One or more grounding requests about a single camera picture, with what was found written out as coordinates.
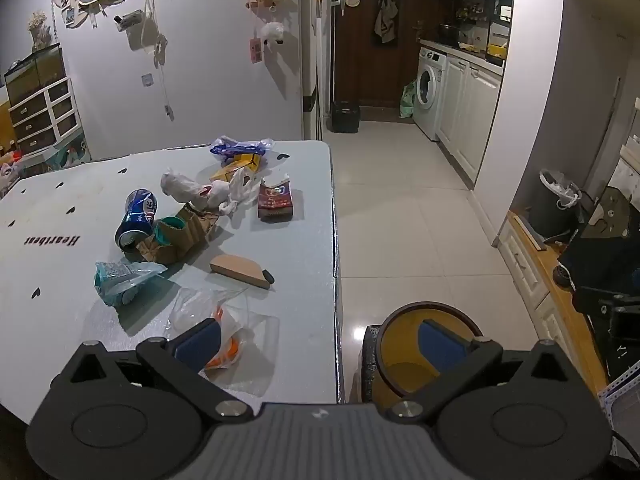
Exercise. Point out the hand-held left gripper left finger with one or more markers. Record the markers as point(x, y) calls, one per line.
point(197, 345)

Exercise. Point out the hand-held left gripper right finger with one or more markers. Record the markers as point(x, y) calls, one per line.
point(442, 342)

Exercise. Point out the brown rimmed yellow trash bin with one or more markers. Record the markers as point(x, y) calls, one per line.
point(400, 375)

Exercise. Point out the clear plastic bag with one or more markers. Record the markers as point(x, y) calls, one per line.
point(255, 325)

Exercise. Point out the tan wedge-shaped box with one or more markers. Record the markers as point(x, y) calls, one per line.
point(237, 267)

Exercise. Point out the teal round cup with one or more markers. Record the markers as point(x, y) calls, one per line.
point(167, 232)

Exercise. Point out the brown corrugated cardboard piece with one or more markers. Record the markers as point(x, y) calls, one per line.
point(197, 227)

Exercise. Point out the blue soda can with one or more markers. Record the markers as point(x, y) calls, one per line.
point(137, 215)

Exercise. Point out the white tissue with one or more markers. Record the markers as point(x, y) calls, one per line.
point(175, 185)

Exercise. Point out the dark red carton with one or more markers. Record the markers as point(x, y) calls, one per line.
point(275, 202)

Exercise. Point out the white plastic bag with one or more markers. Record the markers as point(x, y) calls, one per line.
point(239, 187)

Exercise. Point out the yellow cardboard box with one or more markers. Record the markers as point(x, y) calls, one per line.
point(241, 162)

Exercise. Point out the blue plastic wrapper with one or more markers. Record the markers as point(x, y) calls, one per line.
point(235, 148)

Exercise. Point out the grey trash can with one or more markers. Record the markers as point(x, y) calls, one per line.
point(547, 210)

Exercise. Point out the dark cloth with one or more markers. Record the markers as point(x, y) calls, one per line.
point(605, 255)

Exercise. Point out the black box under bin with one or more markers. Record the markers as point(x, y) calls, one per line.
point(370, 360)

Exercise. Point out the white perforated rack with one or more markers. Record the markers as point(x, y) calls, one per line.
point(620, 400)

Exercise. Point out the grey printed table mat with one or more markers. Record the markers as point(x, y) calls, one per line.
point(75, 200)

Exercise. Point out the teal storage box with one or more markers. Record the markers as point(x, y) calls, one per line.
point(70, 155)

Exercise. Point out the white washing machine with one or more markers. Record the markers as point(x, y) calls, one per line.
point(430, 105)

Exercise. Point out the green plastic bag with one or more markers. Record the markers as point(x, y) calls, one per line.
point(407, 100)

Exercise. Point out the black floor box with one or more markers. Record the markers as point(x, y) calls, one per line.
point(345, 117)

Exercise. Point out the white drawer unit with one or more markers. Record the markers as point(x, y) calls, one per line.
point(45, 115)

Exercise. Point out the dark brown door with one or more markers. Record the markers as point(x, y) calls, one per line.
point(365, 70)

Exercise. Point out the pink hanging tag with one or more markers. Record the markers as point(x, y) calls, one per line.
point(255, 51)

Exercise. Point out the black cooking pot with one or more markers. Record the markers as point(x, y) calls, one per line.
point(449, 35)

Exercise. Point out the glass fish tank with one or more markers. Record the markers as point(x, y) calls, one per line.
point(35, 72)

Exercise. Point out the white plush toy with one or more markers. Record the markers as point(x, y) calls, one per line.
point(272, 32)

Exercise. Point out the hanging dark apron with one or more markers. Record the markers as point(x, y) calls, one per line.
point(386, 15)

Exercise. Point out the dried flower bunch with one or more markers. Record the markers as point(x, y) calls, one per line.
point(39, 30)

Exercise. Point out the small square wall hook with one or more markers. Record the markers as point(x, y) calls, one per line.
point(147, 80)

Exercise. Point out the wall mounted holder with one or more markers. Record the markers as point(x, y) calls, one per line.
point(129, 19)

